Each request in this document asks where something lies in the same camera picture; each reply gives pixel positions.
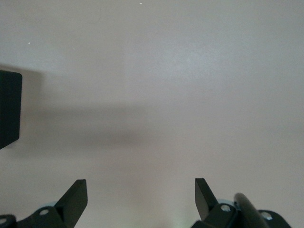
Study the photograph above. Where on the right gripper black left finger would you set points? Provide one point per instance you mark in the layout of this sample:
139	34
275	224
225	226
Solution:
64	211

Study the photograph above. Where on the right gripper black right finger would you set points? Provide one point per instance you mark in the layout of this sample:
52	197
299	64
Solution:
209	213

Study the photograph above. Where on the black plastic box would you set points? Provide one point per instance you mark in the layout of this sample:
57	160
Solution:
9	107

